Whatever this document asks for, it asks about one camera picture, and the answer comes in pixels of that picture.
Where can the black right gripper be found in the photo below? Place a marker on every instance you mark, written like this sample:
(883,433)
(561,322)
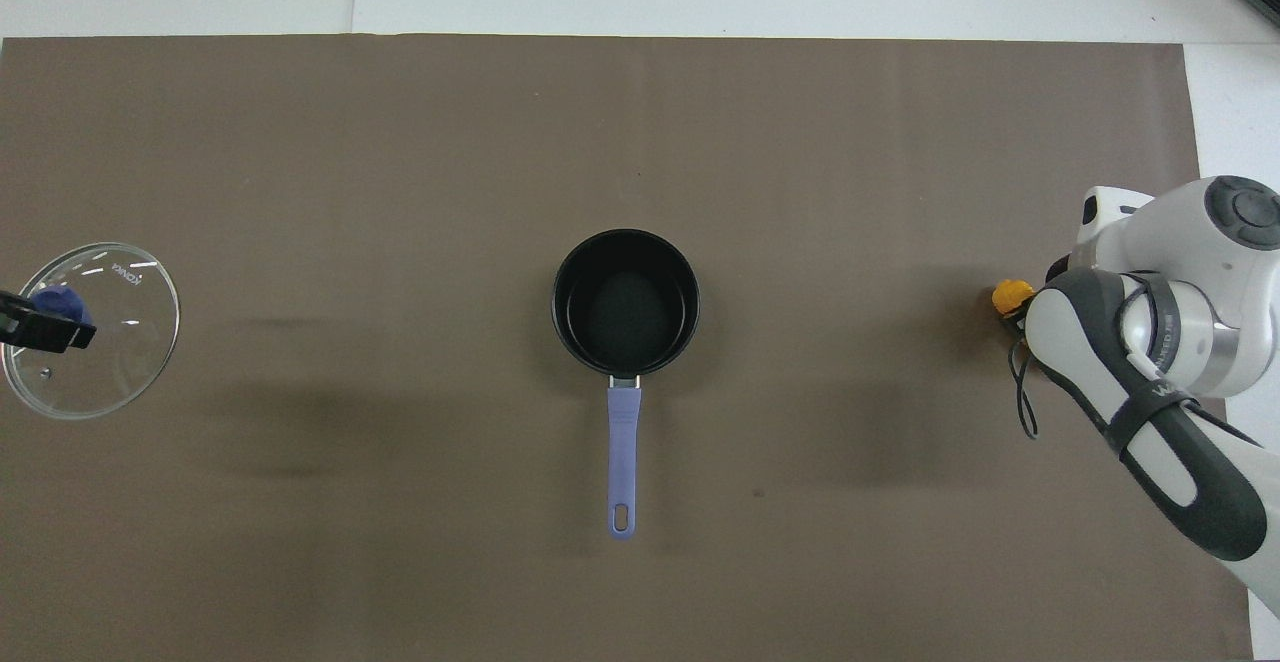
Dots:
(1058,270)

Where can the yellow toy corn cob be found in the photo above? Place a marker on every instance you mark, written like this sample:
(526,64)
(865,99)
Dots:
(1012,295)

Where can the glass lid purple knob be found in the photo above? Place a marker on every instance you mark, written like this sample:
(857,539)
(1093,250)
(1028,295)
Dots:
(120,362)

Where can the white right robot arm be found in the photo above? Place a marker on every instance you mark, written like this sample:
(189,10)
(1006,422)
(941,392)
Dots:
(1230,322)

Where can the brown table mat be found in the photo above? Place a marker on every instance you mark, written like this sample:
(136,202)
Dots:
(400,192)

